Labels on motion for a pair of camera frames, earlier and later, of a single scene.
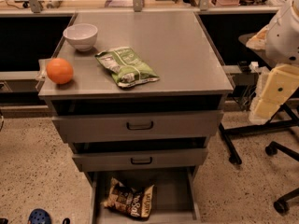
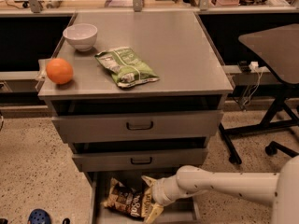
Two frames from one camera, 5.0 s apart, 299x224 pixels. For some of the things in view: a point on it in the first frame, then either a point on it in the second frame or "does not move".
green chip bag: x=127 y=68 does not move
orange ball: x=59 y=71 does not move
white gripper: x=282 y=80 -> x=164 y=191
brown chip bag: x=130 y=202 does not move
